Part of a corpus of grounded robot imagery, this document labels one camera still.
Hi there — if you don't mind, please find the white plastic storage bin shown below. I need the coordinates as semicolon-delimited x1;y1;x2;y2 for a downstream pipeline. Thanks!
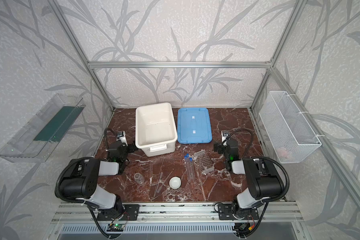
135;103;178;157

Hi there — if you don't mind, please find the clear acrylic wall shelf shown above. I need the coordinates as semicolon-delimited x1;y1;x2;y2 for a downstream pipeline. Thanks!
0;94;86;163

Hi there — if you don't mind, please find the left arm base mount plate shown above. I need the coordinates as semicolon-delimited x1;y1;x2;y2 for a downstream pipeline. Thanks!
97;204;140;222

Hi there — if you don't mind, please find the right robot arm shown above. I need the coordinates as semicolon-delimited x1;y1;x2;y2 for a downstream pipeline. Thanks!
214;128;291;215

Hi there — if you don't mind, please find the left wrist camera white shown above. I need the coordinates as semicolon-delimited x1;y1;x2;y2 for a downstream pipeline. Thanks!
116;131;128;146

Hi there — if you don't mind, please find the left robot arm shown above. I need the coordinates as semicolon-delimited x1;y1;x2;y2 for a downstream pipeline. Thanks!
55;128;138;215

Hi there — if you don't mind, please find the small clear glass beaker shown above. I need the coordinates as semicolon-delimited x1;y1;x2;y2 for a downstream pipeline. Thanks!
134;173;145;185

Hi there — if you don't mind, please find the clear plastic pipette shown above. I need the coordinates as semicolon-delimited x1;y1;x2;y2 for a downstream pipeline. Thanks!
154;172;163;195

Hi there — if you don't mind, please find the aluminium front rail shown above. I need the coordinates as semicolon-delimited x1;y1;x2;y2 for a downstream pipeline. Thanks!
51;202;304;224

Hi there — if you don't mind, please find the blue plastic bin lid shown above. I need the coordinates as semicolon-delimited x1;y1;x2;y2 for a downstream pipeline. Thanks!
177;108;213;144

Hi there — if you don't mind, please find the pink item in basket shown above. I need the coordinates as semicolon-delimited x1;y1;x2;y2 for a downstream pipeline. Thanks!
277;147;291;159

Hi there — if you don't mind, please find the green circuit board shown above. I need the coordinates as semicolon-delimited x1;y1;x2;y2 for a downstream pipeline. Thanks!
107;224;126;232

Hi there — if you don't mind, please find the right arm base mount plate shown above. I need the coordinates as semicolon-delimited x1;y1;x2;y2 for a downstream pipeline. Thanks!
214;203;260;221

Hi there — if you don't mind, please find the clear acrylic test tube rack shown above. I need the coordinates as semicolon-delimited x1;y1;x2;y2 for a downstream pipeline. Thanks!
194;150;215;175

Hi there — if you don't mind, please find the white wire mesh basket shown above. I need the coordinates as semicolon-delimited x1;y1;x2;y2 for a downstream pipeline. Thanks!
260;91;322;164

